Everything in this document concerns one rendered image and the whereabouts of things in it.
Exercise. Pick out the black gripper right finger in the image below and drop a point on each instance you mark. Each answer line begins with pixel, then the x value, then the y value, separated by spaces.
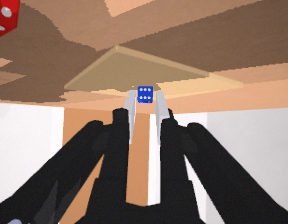
pixel 236 195

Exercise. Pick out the blue die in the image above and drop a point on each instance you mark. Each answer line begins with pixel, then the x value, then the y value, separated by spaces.
pixel 145 94

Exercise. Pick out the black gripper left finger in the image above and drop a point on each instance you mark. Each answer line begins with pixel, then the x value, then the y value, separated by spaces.
pixel 47 194

